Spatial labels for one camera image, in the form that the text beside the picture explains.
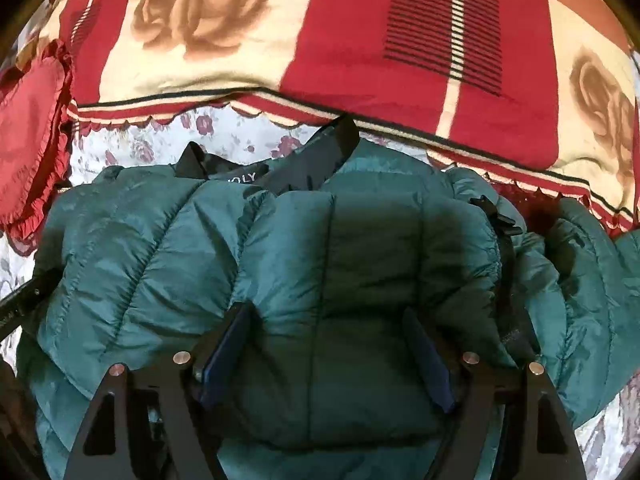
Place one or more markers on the red cream rose-print blanket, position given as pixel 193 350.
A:
pixel 350 35

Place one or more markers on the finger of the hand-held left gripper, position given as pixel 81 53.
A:
pixel 30 300

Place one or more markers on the teal puffer jacket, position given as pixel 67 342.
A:
pixel 325 260

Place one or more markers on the white floral fleece blanket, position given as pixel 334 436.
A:
pixel 150 145

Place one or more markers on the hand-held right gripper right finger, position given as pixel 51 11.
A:
pixel 430 360

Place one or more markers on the red ruffled pillow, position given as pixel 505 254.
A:
pixel 30 135

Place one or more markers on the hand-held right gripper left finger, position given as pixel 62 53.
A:
pixel 226 355

